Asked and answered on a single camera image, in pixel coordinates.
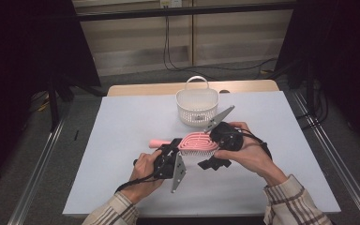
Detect person's right hand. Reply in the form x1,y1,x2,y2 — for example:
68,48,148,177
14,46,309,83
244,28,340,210
214,121,289,188

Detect black curtain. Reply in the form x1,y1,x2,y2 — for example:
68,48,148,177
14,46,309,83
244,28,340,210
275,0,360,158
0,0,102,195

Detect black floor cables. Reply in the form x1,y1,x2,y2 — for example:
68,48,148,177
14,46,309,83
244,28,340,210
295,81,330,131

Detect white wall socket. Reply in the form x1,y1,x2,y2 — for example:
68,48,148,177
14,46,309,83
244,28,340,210
159,0,183,8

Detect gripper black strap cable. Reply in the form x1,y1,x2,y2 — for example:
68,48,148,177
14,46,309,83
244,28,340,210
114,173,158,194
231,127,274,161

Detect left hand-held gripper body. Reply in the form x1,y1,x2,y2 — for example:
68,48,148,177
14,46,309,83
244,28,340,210
153,148,188,194

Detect right gripper black strap cable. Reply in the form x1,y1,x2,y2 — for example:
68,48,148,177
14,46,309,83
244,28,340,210
231,127,274,161

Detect white table mat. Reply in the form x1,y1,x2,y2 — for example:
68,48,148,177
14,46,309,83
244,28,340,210
62,90,341,218

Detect metal floor rail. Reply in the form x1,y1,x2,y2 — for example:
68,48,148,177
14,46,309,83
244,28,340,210
7,115,68,225
292,90,360,225

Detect pink hairbrush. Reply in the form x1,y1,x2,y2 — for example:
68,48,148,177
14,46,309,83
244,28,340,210
148,131,220,158

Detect person's left hand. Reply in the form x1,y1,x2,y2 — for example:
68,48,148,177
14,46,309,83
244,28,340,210
121,149,167,204

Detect black hanging cable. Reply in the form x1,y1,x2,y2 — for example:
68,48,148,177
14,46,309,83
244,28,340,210
167,15,279,72
163,15,209,80

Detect black stand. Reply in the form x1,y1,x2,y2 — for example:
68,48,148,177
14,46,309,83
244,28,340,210
45,73,107,132

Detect white plastic basket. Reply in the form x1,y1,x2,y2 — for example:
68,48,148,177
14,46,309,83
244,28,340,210
174,75,220,128

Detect black horizontal bar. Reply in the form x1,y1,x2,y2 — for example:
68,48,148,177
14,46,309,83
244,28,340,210
74,1,298,23

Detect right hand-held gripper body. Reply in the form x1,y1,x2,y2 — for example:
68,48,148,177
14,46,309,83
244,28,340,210
203,105,245,153

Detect wooden table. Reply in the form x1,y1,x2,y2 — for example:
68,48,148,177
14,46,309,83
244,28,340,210
106,79,279,98

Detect left gripper black strap cable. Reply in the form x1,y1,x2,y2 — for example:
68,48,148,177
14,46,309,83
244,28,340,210
114,173,158,194

